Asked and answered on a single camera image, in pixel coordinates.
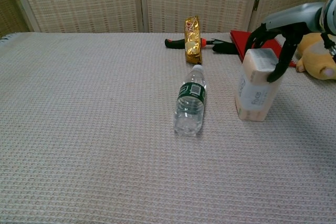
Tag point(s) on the black grey right robot hand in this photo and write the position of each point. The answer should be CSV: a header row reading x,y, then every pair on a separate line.
x,y
296,19

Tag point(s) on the white peach tissue pack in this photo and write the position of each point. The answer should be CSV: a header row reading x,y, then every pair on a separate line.
x,y
256,90

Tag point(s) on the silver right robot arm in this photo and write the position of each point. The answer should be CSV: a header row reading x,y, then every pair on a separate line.
x,y
330,16

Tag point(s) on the brass screen hinge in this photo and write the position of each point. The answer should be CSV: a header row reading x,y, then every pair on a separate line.
x,y
256,4

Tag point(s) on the yellow plush toy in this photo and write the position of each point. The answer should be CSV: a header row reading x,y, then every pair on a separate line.
x,y
317,58

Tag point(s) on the red spiral notebook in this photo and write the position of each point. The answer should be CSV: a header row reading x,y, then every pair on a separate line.
x,y
240,40

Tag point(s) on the gold foil snack packet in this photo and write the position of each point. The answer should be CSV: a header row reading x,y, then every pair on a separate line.
x,y
193,43

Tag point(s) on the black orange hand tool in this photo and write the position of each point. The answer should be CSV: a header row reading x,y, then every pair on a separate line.
x,y
173,44

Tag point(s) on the clear green-label water bottle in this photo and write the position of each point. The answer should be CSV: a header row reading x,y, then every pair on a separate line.
x,y
189,108

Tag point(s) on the beige woven tablecloth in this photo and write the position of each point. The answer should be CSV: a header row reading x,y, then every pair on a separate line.
x,y
92,129

